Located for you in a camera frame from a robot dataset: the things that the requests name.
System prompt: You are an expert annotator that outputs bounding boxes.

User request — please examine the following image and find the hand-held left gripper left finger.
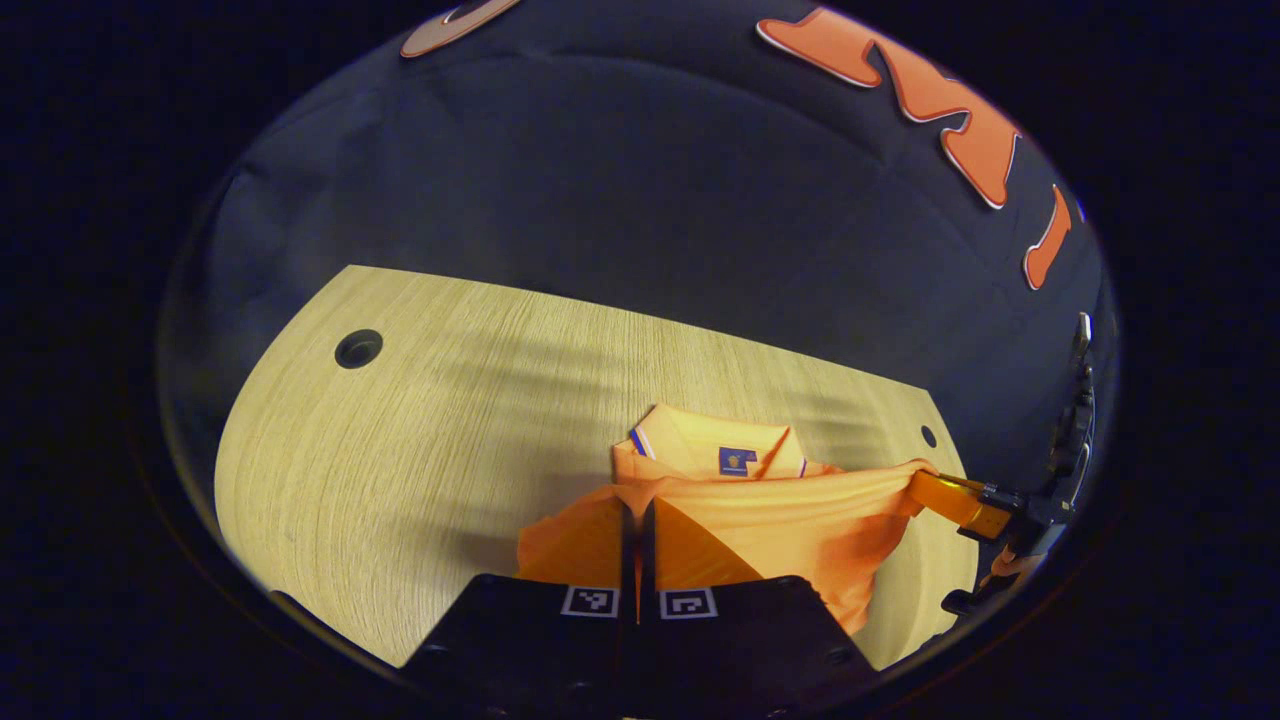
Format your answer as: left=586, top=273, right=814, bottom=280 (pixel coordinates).
left=400, top=488, right=639, bottom=716

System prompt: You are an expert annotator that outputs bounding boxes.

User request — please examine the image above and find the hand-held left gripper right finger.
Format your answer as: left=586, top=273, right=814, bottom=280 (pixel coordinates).
left=638, top=495, right=883, bottom=719

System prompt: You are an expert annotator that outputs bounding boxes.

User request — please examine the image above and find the orange polo T-shirt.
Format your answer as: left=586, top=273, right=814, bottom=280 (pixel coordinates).
left=610, top=403, right=941, bottom=636

